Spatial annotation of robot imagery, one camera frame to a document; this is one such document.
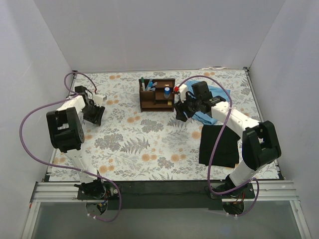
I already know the dark wooden desk organizer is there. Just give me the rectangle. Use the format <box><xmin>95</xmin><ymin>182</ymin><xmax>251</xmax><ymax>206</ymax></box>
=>
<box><xmin>139</xmin><ymin>78</ymin><xmax>175</xmax><ymax>112</ymax></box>

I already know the blue capped white marker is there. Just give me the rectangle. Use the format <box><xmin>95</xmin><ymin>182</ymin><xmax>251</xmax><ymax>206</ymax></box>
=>
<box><xmin>146</xmin><ymin>79</ymin><xmax>153</xmax><ymax>91</ymax></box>

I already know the green capped white marker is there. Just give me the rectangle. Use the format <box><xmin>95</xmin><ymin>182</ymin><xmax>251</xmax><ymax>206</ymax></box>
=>
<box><xmin>141</xmin><ymin>77</ymin><xmax>146</xmax><ymax>91</ymax></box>

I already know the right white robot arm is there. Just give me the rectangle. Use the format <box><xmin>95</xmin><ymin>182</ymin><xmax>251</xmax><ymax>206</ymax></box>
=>
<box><xmin>173</xmin><ymin>81</ymin><xmax>282</xmax><ymax>198</ymax></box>

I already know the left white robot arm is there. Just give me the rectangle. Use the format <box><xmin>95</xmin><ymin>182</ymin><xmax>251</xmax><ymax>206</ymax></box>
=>
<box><xmin>46</xmin><ymin>86</ymin><xmax>107</xmax><ymax>199</ymax></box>

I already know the floral patterned table mat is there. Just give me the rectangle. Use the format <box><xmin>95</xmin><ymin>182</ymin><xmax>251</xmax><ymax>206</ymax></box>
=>
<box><xmin>75</xmin><ymin>70</ymin><xmax>260</xmax><ymax>181</ymax></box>

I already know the black folded cloth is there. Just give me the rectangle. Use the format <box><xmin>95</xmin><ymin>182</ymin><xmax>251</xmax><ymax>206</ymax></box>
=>
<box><xmin>198</xmin><ymin>125</ymin><xmax>240</xmax><ymax>168</ymax></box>

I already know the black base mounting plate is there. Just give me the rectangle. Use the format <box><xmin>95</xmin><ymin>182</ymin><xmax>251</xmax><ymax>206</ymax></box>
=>
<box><xmin>75</xmin><ymin>180</ymin><xmax>255</xmax><ymax>210</ymax></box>

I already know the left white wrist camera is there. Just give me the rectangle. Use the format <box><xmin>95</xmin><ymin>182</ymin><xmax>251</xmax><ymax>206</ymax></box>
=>
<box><xmin>94</xmin><ymin>94</ymin><xmax>107</xmax><ymax>103</ymax></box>

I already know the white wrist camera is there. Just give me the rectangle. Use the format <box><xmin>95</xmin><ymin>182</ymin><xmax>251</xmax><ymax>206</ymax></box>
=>
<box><xmin>173</xmin><ymin>84</ymin><xmax>188</xmax><ymax>102</ymax></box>
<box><xmin>94</xmin><ymin>94</ymin><xmax>107</xmax><ymax>103</ymax></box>

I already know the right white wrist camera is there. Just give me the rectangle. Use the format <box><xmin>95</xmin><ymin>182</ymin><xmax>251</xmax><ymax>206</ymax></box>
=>
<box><xmin>173</xmin><ymin>84</ymin><xmax>188</xmax><ymax>102</ymax></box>

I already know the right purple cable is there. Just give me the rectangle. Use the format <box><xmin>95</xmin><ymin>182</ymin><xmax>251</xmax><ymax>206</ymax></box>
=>
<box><xmin>175</xmin><ymin>75</ymin><xmax>260</xmax><ymax>218</ymax></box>

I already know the purple cable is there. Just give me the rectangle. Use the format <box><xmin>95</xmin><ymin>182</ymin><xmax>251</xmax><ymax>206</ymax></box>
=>
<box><xmin>175</xmin><ymin>75</ymin><xmax>260</xmax><ymax>218</ymax></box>
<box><xmin>19</xmin><ymin>72</ymin><xmax>123</xmax><ymax>223</ymax></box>

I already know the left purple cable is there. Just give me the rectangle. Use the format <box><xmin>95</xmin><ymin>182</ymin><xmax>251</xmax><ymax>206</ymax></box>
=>
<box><xmin>19</xmin><ymin>72</ymin><xmax>123</xmax><ymax>223</ymax></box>

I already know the aluminium frame rail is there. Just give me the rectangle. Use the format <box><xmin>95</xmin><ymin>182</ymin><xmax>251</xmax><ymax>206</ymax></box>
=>
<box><xmin>22</xmin><ymin>180</ymin><xmax>311</xmax><ymax>239</ymax></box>

